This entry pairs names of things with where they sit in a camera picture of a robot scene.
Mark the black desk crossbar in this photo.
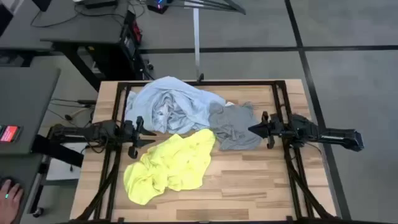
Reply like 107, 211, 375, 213
30, 134, 85, 168

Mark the black monitor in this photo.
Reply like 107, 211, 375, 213
30, 0, 53, 12

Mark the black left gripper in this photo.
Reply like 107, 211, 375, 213
123, 116, 157, 159

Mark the light blue collared shirt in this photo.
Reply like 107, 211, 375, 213
124, 76, 227, 135

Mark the black computer tower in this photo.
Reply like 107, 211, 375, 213
85, 11, 153, 82

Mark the white paper sheet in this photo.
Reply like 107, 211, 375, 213
45, 142, 88, 181

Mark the black device with lights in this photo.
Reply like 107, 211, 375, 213
146, 0, 174, 15

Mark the phone with red screen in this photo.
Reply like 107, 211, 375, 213
0, 124, 23, 144

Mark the grey shirt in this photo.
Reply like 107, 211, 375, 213
208, 101, 264, 151

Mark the dark grey desk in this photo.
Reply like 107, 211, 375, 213
0, 67, 62, 224
0, 0, 130, 91

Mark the person's hand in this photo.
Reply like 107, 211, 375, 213
0, 179, 25, 224

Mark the neon yellow t-shirt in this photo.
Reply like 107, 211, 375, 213
123, 128, 216, 206

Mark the black power adapter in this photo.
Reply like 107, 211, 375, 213
83, 0, 119, 9

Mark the silver clothes rack pole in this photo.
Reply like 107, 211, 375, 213
192, 7, 202, 82

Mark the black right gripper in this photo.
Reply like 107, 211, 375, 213
248, 111, 284, 149

